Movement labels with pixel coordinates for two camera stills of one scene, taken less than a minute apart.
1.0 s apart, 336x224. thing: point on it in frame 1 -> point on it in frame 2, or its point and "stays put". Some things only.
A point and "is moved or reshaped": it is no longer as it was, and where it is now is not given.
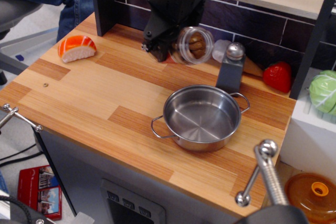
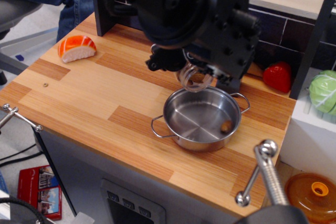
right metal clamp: x=280 y=212 stays put
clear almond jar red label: x=192 y=45 is moved or reshaped
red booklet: x=38 y=189 stays put
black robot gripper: x=176 y=1 -> x=229 y=46
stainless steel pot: x=202 y=117 stays put
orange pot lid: x=315 y=194 stays put
